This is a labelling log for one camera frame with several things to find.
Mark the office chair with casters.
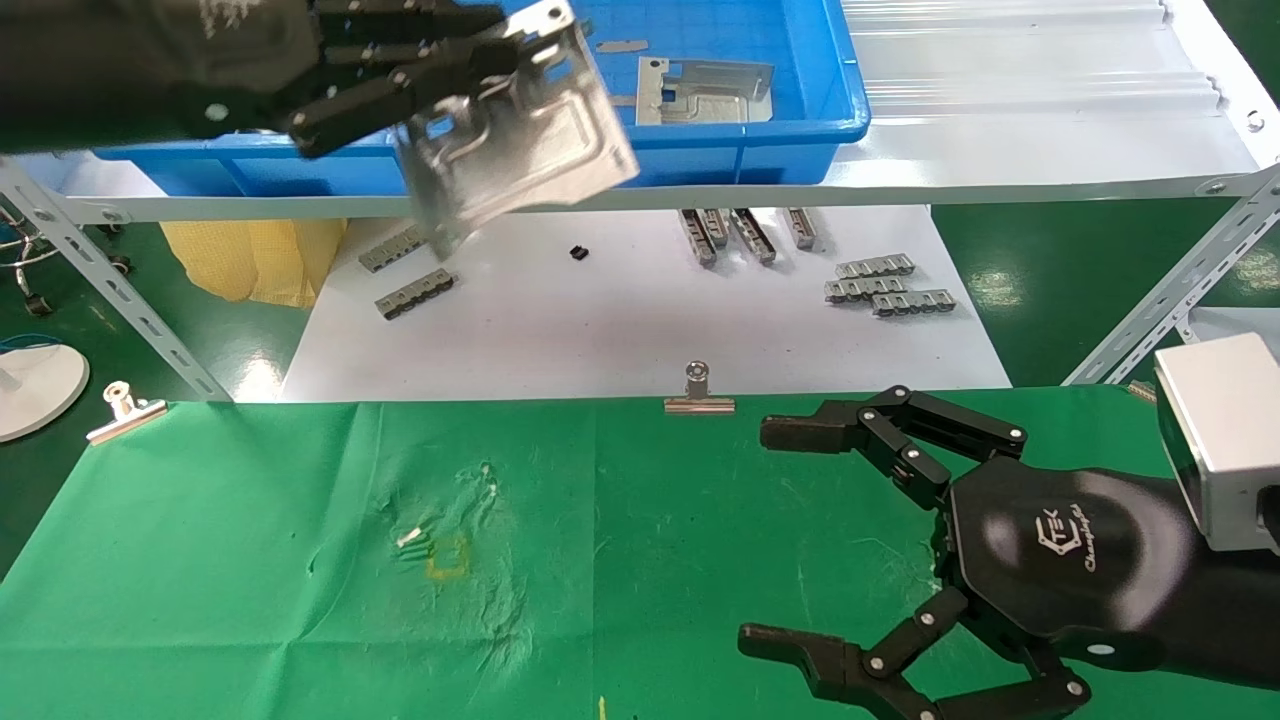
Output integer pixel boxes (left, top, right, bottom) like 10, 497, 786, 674
0, 210, 136, 319

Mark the blue plastic bin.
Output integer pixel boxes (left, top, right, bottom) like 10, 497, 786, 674
95, 0, 871, 198

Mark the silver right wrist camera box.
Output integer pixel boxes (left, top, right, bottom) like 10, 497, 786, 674
1153, 333, 1280, 553

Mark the stamped sheet metal plate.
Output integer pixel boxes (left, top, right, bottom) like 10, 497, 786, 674
392, 0, 641, 263
636, 56, 776, 127

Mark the yellow mesh bag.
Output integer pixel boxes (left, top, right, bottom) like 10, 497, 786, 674
160, 218, 348, 309

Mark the white corrugated shelf board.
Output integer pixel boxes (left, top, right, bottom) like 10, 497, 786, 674
840, 0, 1261, 186

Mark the green table cloth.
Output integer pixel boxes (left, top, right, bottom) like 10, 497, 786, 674
0, 385, 1280, 720

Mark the white round base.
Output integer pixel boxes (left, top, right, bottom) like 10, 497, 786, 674
0, 343, 91, 443

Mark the white metal shelf rack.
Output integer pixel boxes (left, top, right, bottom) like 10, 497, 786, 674
0, 0, 1280, 403

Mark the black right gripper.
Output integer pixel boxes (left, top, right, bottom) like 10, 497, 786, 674
738, 385, 1280, 720

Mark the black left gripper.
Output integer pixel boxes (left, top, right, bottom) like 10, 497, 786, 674
0, 0, 521, 159

